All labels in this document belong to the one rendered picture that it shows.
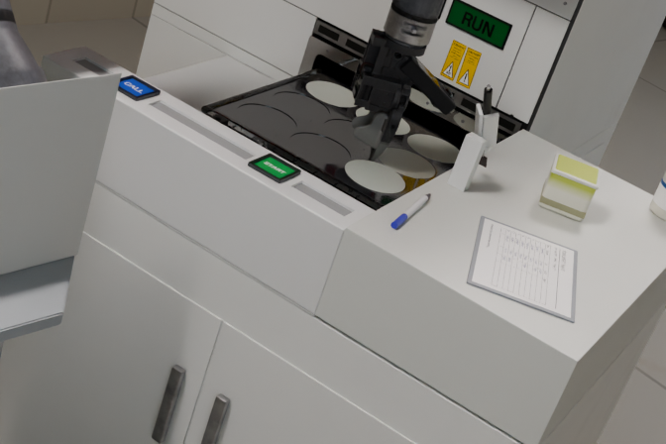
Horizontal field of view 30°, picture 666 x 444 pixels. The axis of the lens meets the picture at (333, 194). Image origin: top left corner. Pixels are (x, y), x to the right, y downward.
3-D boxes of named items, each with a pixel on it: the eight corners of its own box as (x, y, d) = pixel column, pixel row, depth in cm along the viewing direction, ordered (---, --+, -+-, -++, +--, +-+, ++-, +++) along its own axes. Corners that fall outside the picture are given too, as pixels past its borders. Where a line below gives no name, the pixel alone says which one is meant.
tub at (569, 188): (540, 188, 196) (556, 151, 193) (585, 205, 195) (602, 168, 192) (535, 206, 189) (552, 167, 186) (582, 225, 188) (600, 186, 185)
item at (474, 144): (460, 172, 192) (490, 96, 186) (481, 184, 190) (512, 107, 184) (442, 182, 187) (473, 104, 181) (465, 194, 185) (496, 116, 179)
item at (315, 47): (299, 78, 238) (314, 33, 234) (498, 184, 222) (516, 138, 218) (294, 80, 236) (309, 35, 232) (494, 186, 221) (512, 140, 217)
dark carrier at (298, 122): (321, 74, 230) (322, 71, 229) (480, 159, 218) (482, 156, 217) (212, 112, 201) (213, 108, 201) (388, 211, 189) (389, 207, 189)
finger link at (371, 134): (344, 152, 201) (361, 102, 197) (379, 161, 203) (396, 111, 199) (345, 161, 199) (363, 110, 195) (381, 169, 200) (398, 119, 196)
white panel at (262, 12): (158, 11, 254) (206, -181, 236) (501, 196, 225) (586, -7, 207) (149, 13, 251) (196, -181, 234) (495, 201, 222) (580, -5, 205)
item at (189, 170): (65, 124, 199) (83, 45, 192) (347, 293, 179) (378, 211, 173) (24, 136, 191) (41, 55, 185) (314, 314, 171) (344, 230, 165)
